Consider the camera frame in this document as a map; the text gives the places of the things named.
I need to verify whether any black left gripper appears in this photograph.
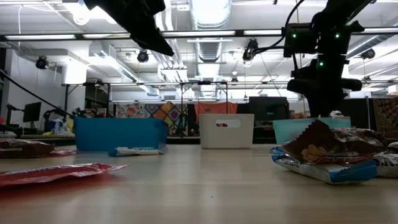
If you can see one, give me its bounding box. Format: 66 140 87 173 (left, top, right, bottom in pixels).
83 0 175 57

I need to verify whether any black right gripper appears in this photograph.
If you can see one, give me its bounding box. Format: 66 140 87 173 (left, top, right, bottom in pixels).
287 21 364 118

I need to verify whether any brown Snickers candy bar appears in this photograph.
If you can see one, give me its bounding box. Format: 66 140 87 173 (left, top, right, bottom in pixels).
0 138 55 159
279 119 388 165
331 126 388 149

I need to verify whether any white blue candy bar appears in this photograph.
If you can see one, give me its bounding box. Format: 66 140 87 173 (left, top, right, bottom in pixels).
108 145 168 157
269 146 378 185
373 141 398 179

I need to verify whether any red Twizzlers candy pack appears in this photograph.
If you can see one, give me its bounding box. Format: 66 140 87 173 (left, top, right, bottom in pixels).
49 149 78 156
0 162 130 188

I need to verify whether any black ceiling spotlight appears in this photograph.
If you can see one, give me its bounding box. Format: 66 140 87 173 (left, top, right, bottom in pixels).
35 55 50 70
360 48 376 60
137 49 150 64
242 38 259 62

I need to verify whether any black panel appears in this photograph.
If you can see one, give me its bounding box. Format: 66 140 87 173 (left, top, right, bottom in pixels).
340 98 373 130

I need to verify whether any teal translucent plastic bin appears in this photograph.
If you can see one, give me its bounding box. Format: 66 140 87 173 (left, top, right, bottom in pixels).
272 117 351 146

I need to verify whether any black box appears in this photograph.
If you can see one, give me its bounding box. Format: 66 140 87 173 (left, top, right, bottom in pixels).
248 96 290 127

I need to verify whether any black overhead crossbar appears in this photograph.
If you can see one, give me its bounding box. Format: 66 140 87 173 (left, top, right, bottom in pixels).
0 29 398 41

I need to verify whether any dark patterned rug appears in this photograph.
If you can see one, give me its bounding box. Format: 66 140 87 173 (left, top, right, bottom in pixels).
371 97 398 139

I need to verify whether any colourful patchwork quilt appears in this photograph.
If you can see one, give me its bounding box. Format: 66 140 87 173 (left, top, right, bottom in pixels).
114 101 190 137

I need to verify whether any orange hanging cloth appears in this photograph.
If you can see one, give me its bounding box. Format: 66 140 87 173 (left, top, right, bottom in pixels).
194 101 239 137

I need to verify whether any blue plastic bin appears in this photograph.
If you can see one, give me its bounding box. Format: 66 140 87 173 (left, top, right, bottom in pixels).
73 117 170 152

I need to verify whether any white plastic bin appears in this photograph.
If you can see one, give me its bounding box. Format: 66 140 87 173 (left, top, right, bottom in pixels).
198 113 255 149

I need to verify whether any black computer monitor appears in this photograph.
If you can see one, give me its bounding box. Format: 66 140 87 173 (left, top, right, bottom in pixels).
23 101 42 123

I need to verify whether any silver ventilation duct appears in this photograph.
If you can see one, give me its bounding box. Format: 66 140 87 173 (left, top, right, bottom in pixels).
188 0 233 98

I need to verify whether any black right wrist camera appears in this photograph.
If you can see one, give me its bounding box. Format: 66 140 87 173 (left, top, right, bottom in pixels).
282 22 314 59

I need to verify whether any black background table frame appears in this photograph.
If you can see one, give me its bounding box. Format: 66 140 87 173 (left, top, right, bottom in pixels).
62 80 231 138

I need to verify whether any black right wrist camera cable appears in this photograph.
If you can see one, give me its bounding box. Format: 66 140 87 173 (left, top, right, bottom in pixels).
251 0 307 55

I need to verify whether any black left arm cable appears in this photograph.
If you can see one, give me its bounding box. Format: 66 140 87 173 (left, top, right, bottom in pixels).
0 68 76 119

